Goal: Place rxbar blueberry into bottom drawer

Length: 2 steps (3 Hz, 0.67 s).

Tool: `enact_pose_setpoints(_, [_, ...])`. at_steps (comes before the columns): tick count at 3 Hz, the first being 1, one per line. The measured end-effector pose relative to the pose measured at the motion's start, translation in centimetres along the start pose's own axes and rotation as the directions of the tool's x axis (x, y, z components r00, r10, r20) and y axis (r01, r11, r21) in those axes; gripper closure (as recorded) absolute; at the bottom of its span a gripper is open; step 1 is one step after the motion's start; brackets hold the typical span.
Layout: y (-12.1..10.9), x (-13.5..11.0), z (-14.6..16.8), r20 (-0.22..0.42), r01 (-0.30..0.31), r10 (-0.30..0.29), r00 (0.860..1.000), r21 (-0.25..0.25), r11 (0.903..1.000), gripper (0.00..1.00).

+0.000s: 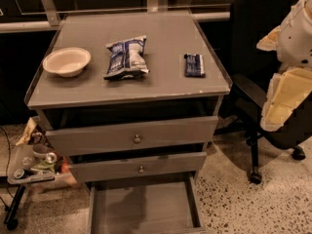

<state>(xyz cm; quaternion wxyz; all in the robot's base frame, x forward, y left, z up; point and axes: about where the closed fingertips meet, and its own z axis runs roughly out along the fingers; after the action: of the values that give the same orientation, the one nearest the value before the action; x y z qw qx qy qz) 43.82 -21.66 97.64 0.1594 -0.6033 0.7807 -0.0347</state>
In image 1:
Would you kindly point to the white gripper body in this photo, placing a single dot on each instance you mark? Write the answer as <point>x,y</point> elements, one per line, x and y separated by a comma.
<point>296,40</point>

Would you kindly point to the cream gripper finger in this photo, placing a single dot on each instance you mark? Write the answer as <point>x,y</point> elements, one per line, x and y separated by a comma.
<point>286,93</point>
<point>269,42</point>

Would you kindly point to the blue rxbar blueberry bar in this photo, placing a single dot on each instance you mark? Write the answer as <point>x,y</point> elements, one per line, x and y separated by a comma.
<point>194,66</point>

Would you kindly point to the grey top drawer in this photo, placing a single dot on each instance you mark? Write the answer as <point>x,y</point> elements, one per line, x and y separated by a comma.
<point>132,136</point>

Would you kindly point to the grey three-drawer cabinet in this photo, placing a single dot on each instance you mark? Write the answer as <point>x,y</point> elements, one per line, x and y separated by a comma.
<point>88,100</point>

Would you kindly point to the grey open bottom drawer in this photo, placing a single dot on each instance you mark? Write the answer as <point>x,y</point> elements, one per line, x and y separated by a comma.
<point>158,204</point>

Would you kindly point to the grey middle drawer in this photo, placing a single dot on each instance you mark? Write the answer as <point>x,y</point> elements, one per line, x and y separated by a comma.
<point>146,166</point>

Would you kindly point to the black office chair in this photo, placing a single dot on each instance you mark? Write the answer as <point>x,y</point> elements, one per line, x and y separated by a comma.
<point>251,70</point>

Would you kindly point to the blue white chip bag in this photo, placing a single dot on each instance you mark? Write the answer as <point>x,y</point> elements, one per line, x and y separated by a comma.
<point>126,59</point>

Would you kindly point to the white paper bowl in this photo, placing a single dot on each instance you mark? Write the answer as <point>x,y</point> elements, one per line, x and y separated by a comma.
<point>67,62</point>

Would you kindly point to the clear plastic bin of items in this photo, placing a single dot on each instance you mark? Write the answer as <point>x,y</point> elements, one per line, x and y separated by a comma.
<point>36,164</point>

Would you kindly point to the black folding stand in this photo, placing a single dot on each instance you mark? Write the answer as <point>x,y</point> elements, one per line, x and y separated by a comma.
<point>10,219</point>

